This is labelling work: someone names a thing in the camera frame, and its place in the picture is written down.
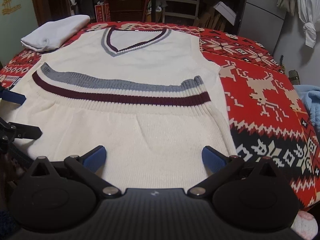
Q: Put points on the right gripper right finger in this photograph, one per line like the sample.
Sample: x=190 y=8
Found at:
x=222 y=168

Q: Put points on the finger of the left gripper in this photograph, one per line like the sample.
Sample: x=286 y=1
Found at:
x=10 y=96
x=11 y=131

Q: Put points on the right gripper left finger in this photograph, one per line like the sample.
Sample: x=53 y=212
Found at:
x=85 y=166

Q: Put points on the cream knit sweater vest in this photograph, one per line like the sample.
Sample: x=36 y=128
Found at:
x=149 y=97

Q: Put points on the red patterned tablecloth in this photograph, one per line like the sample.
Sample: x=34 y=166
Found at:
x=257 y=109

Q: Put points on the folded white cloth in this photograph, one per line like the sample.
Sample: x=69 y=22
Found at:
x=52 y=35

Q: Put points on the light blue garment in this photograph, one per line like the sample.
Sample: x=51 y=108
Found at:
x=310 y=97

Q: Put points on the red boxes on floor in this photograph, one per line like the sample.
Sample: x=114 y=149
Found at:
x=102 y=12

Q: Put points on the grey refrigerator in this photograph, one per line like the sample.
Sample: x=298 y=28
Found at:
x=262 y=22

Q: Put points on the dark wooden shelf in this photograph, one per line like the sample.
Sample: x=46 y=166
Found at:
x=140 y=0

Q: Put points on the white knotted curtain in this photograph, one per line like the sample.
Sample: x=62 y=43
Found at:
x=308 y=11

